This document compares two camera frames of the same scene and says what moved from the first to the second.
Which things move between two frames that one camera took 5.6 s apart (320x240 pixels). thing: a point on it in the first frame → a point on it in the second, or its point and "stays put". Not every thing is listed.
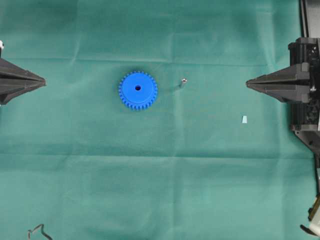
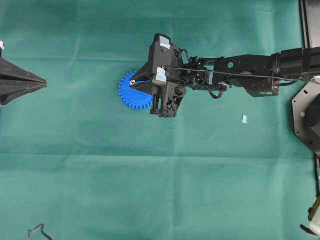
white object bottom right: (314, 218) stays put
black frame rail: (304, 20) stays put
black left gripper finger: (8, 69) stays put
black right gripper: (299, 84) → (162, 77)
